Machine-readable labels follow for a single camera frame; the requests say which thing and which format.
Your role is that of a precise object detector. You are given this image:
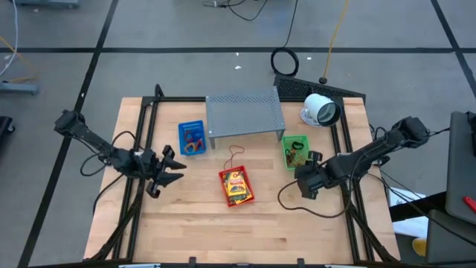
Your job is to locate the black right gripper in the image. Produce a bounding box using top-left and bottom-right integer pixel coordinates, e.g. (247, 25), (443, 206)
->
(294, 150), (334, 200)

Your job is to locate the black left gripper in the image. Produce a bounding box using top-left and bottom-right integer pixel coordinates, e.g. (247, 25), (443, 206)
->
(143, 144), (187, 199)

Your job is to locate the yellow rubber band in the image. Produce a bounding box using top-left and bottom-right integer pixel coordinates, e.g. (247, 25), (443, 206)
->
(288, 154), (309, 168)

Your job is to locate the blue plastic basket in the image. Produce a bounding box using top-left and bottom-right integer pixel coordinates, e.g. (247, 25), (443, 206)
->
(177, 119), (208, 156)

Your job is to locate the green plastic basket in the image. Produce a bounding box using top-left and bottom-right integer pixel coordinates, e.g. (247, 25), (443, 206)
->
(281, 134), (312, 171)

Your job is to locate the red plastic basket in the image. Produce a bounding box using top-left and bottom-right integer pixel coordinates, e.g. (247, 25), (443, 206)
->
(218, 165), (256, 208)

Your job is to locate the brown rubber band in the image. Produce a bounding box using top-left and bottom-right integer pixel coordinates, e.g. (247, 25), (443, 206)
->
(222, 144), (246, 171)

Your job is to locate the grey perforated metal riser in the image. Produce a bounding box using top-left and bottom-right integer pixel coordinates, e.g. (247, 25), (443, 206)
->
(205, 86), (286, 150)

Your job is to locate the black perforated metal panel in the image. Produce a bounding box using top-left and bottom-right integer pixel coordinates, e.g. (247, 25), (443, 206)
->
(274, 74), (367, 103)

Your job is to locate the black bar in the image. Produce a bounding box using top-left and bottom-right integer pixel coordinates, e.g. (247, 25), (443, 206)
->
(389, 191), (447, 223)

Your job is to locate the white bag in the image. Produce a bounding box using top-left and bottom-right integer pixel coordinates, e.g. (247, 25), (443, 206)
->
(387, 187), (429, 239)

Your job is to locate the yellow object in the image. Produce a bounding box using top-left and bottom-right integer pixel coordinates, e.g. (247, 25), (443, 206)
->
(411, 237), (428, 258)

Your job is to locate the dark grey case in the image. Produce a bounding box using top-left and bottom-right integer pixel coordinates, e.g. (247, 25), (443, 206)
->
(445, 110), (476, 225)

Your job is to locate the dark grey box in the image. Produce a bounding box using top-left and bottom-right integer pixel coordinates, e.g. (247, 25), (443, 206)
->
(425, 208), (476, 266)

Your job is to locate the black caster base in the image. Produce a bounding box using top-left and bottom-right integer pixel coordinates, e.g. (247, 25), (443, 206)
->
(0, 115), (16, 147)

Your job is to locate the grey stand foot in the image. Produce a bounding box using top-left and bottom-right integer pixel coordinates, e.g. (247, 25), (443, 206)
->
(0, 81), (41, 96)

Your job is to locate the grey cart base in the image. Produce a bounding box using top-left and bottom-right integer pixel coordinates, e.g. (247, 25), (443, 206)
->
(14, 0), (81, 9)

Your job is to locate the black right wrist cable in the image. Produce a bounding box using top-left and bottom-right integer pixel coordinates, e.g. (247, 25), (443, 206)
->
(277, 178), (353, 220)

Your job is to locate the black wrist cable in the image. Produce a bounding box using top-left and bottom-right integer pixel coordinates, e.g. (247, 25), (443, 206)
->
(277, 178), (353, 220)
(79, 130), (139, 178)

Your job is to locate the black left base cable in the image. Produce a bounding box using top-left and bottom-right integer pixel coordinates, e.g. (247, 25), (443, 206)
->
(91, 173), (126, 216)

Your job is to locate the black aluminium table frame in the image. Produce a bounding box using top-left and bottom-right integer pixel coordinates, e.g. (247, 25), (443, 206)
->
(89, 83), (401, 264)

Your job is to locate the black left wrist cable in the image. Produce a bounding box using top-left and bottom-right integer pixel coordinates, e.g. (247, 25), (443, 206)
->
(79, 130), (139, 178)

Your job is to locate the yellow hanging cord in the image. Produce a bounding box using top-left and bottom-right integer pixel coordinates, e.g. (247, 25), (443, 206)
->
(318, 0), (351, 85)

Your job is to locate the black hanging cable with coil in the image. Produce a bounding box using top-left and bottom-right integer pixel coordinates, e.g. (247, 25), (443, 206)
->
(270, 0), (300, 78)

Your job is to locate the black floor cable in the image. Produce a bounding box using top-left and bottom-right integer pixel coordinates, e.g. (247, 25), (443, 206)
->
(202, 0), (269, 22)

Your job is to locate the yellow floor cable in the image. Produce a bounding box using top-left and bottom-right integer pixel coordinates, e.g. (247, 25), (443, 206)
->
(0, 36), (38, 83)

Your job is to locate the white floor cable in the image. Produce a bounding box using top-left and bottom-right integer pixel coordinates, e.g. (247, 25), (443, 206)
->
(0, 0), (19, 77)

